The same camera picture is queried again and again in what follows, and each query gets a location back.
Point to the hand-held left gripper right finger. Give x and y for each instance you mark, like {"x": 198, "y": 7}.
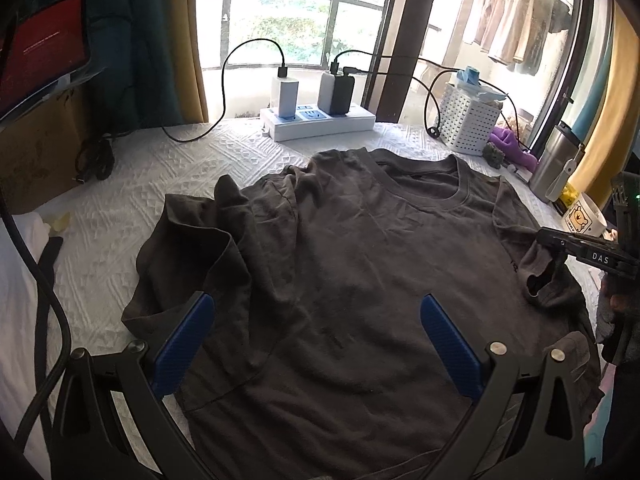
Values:
{"x": 450, "y": 345}

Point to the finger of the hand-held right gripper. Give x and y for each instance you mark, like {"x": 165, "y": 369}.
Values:
{"x": 557, "y": 241}

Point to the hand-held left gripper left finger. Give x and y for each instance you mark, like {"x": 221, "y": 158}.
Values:
{"x": 182, "y": 345}

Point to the dark brown t-shirt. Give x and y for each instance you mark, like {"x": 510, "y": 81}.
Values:
{"x": 350, "y": 260}

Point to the person's right hand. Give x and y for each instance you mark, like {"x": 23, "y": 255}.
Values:
{"x": 611, "y": 312}

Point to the white mug with bear print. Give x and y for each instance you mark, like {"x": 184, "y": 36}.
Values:
{"x": 582, "y": 217}

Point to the steel tumbler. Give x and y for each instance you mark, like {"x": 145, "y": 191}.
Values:
{"x": 550, "y": 165}

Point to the small dark green ornament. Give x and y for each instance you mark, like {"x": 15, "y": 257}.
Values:
{"x": 494, "y": 156}

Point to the purple soft toy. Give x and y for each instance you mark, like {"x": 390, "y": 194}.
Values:
{"x": 510, "y": 142}

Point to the white perforated basket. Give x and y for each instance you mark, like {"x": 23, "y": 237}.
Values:
{"x": 465, "y": 120}

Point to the white pillow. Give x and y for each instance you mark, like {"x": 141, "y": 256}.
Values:
{"x": 20, "y": 310}

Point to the pale yellow scrap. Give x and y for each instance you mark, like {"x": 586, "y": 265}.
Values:
{"x": 57, "y": 222}

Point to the person's dark clothing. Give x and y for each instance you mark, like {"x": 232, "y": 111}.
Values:
{"x": 625, "y": 420}

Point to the blue plastic item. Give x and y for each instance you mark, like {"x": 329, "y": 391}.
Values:
{"x": 469, "y": 76}

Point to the hanging dark grey shirt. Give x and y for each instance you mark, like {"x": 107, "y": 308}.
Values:
{"x": 542, "y": 35}

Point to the hanging beige shirt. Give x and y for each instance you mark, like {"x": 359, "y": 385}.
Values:
{"x": 500, "y": 15}

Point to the cardboard box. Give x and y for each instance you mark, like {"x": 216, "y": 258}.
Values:
{"x": 35, "y": 150}

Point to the white power strip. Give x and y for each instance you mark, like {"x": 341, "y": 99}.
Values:
{"x": 320, "y": 125}

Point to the black charger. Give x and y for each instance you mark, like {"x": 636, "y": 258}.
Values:
{"x": 342, "y": 95}

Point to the tall white charger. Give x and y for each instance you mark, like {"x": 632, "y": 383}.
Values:
{"x": 284, "y": 97}

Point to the tablet with red screen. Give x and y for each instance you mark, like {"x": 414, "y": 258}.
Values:
{"x": 45, "y": 45}

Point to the dark sliding door frame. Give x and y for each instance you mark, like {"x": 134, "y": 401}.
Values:
{"x": 570, "y": 60}

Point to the brown window post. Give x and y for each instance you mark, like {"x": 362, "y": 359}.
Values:
{"x": 405, "y": 35}

